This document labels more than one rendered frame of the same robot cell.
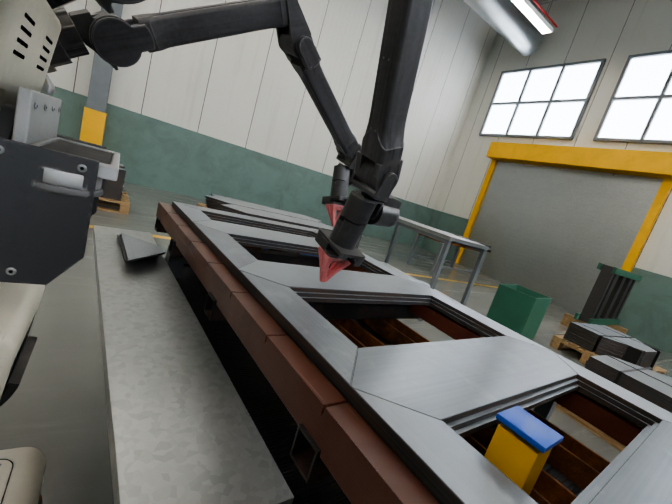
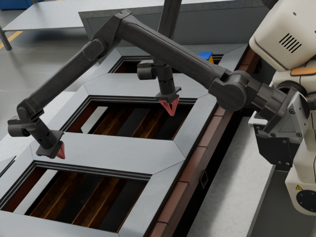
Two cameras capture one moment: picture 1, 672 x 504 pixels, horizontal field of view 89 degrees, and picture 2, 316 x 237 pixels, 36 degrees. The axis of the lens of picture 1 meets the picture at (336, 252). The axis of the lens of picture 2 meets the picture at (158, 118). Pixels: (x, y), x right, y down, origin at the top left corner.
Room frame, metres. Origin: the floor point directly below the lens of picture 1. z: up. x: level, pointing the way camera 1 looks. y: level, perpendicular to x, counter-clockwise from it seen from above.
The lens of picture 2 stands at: (1.13, 1.49, 1.96)
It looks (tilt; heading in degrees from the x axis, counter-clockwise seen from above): 34 degrees down; 256
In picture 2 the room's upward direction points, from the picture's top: 20 degrees counter-clockwise
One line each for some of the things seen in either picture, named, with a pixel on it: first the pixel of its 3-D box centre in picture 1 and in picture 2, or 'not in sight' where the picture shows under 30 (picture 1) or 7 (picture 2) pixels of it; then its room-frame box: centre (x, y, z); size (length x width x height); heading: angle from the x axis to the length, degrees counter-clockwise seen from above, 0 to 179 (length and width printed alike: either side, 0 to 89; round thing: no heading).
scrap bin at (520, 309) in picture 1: (514, 311); not in sight; (4.06, -2.30, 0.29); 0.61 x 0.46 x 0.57; 135
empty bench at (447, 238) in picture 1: (408, 260); not in sight; (4.28, -0.92, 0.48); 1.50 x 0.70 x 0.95; 35
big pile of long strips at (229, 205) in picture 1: (277, 218); not in sight; (1.95, 0.38, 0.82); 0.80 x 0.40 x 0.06; 130
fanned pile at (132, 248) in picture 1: (142, 248); not in sight; (1.13, 0.65, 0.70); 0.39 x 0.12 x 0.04; 40
